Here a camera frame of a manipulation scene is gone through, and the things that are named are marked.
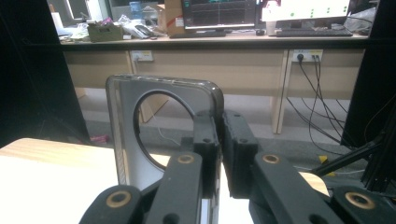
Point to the black computer mouse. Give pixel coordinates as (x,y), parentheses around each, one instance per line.
(260,32)

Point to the white table mat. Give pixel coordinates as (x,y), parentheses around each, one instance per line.
(46,193)

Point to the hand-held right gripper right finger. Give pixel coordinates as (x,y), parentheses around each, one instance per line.
(239,149)

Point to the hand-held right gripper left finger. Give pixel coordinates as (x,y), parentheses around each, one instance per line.
(208,133)

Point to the black metal stand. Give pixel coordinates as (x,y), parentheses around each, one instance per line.
(351,155)

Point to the white cup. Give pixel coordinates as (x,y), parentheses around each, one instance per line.
(271,28)

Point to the white-screen computer monitor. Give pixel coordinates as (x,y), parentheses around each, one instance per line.
(305,9)

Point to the black keyboard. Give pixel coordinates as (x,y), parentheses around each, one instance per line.
(199,34)
(311,32)

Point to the translucent grey phone case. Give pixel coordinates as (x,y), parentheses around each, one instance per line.
(127,102)

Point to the blue water bottle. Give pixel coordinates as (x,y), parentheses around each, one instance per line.
(136,11)

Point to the wooden shelf frame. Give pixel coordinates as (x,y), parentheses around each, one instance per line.
(218,71)

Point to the green box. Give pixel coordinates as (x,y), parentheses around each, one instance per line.
(104,33)

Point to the clear plastic bag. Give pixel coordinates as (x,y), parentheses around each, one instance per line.
(362,20)

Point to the black curtain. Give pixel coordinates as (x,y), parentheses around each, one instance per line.
(31,77)
(373,77)

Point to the dark-screen computer monitor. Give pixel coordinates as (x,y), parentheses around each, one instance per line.
(218,14)

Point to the pink packet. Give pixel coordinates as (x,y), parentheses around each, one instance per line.
(99,138)

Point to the brown cardboard box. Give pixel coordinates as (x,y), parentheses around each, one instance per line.
(171,15)

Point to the white desk telephone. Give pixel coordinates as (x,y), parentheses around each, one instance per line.
(137,29)

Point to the yellow tape piece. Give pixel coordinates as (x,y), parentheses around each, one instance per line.
(323,159)

